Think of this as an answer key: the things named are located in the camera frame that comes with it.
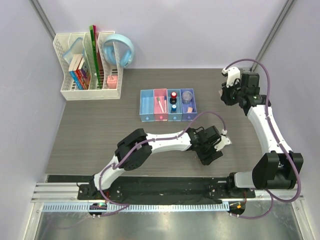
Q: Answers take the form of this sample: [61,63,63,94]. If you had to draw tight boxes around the purple plastic bin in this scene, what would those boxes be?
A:
[180,88,198,121]

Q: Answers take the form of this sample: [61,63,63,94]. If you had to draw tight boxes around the blue stamp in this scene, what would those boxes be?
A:
[170,104,177,114]

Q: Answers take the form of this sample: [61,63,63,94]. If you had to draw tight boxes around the clear jar of paperclips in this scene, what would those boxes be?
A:
[181,90,193,105]

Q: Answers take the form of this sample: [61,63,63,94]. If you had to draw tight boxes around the pink plastic bin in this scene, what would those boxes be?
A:
[153,88,168,121]

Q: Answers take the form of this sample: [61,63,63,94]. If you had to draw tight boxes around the red stamp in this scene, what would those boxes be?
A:
[169,91,177,105]

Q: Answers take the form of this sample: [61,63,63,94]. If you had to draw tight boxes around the green capped white marker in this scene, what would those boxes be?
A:
[157,97,164,113]

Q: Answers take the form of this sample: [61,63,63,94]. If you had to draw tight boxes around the light blue end bin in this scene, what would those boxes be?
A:
[139,89,155,122]

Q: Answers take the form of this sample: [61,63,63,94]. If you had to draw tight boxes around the blue capped white marker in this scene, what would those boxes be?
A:
[163,95,168,113]

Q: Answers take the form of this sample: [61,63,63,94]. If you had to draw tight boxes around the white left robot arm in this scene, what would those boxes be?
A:
[88,126,231,200]

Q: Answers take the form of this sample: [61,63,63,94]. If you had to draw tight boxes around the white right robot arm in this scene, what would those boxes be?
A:
[220,67,304,198]

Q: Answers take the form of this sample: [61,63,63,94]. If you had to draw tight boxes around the pink box in rack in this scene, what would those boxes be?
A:
[106,75,118,89]

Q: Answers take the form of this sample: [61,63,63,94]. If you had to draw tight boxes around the red plastic folder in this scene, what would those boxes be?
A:
[93,25,104,89]

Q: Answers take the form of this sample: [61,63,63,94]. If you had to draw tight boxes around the light blue headphones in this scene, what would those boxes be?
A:
[101,33,135,68]

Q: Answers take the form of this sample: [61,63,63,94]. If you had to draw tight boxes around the white file organizer rack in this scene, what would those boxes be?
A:
[52,31,124,101]

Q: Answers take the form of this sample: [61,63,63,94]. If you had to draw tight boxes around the stack of books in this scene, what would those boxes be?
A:
[68,54,91,90]

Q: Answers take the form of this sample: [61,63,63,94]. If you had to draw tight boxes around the blue clear pouch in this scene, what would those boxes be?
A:
[62,37,85,64]

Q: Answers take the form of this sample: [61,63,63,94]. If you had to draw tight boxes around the green plastic folder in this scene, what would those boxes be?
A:
[89,25,102,89]

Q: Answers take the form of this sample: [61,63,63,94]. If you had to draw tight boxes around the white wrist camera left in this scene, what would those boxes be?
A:
[214,134,232,152]

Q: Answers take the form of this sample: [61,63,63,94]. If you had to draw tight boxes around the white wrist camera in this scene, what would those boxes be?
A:
[214,134,232,152]
[221,66,241,88]

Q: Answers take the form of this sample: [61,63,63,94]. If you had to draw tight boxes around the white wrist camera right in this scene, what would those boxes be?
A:
[221,66,241,88]

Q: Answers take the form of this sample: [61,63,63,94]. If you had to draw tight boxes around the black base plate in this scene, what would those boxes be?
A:
[47,175,256,205]

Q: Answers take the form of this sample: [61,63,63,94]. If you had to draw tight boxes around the slotted cable duct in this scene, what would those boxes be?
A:
[42,201,230,214]

